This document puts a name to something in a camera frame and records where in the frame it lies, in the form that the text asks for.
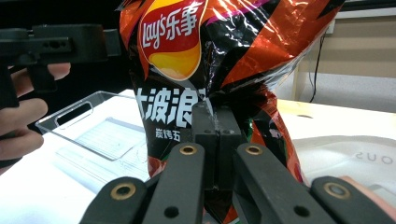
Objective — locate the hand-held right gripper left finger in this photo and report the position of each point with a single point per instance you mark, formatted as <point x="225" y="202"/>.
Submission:
<point x="210" y="155"/>

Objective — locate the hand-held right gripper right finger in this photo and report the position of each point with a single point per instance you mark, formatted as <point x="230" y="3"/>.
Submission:
<point x="226" y="137"/>

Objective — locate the orange black chip bag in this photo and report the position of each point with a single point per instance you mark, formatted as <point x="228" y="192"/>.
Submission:
<point x="249" y="46"/>

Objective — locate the clear plastic bin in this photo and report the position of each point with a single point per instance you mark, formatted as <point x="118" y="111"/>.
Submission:
<point x="99" y="140"/>

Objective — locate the white tote bag green orange patches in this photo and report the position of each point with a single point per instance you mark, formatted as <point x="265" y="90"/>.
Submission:
<point x="348" y="161"/>

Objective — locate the white table cover sheet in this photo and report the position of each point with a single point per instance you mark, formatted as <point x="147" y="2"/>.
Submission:
<point x="37" y="193"/>

